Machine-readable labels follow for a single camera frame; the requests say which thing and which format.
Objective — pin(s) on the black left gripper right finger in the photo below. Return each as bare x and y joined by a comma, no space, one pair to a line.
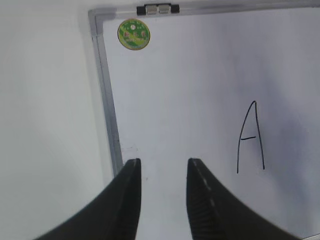
214,213

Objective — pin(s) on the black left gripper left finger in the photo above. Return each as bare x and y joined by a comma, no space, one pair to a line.
113,215

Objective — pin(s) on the white framed whiteboard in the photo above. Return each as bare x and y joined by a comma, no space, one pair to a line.
235,83

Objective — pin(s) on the round green sticker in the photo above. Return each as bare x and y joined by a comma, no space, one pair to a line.
133,34

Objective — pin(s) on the black silver hanging clip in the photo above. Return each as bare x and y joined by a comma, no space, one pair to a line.
157,8

